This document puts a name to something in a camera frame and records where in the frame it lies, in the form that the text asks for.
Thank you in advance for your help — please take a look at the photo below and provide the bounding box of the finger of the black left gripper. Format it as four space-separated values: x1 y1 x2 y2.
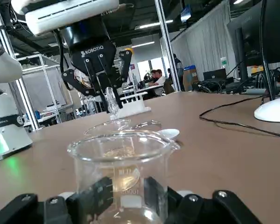
97 49 133 109
61 58 108 100

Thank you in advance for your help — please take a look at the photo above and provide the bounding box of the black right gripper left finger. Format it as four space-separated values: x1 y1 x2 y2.
0 176 114 224

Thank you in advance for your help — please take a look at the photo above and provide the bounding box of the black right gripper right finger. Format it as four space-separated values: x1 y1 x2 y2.
143 176 266 224

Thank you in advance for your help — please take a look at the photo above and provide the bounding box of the clear glass test tube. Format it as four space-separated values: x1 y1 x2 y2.
104 87 120 121

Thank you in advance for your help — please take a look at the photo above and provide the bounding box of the small glass beaker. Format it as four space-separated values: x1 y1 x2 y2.
67 130 181 224

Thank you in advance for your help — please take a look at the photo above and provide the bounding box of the person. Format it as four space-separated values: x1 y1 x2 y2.
143 70 157 85
151 69 166 98
172 53 184 92

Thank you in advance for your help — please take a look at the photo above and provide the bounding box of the white test tube rack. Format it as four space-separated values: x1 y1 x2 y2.
111 91 152 118

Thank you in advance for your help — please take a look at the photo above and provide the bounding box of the glass beaker with amber liquid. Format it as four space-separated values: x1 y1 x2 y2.
84 119 163 140

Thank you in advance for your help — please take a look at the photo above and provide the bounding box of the cardboard box with blue label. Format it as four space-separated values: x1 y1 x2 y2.
183 65 198 91

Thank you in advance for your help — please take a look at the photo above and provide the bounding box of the small white dish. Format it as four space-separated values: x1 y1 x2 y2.
157 128 181 141

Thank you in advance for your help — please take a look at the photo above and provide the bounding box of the black computer monitor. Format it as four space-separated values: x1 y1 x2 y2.
226 0 280 79

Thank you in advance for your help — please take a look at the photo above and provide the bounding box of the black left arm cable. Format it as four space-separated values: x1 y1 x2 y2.
0 0 68 73

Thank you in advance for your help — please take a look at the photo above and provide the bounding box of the desk cable tangle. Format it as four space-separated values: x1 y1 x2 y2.
192 67 280 95

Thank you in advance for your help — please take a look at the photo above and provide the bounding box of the black lamp cable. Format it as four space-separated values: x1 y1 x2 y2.
199 94 280 138

